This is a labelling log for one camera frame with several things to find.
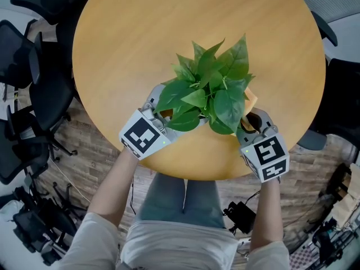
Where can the person's left forearm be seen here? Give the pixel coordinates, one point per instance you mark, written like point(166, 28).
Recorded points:
point(112, 190)

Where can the person's grey trousers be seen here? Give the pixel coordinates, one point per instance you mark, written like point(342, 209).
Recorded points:
point(168, 201)

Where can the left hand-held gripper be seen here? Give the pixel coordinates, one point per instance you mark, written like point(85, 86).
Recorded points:
point(139, 135)

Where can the black device on floor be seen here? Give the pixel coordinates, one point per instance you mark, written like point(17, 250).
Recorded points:
point(242, 216)

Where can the person's right forearm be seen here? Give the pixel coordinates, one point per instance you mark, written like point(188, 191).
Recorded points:
point(265, 212)

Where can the checkered mat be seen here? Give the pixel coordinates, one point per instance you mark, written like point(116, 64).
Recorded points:
point(303, 259)

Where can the green potted plant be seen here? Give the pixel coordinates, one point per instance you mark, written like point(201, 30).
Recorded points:
point(213, 89)

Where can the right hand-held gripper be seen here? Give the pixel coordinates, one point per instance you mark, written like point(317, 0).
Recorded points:
point(270, 150)

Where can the person's white shirt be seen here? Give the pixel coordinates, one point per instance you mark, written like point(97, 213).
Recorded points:
point(180, 246)

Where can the orange wiping cloth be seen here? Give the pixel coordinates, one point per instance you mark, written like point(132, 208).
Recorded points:
point(251, 100)

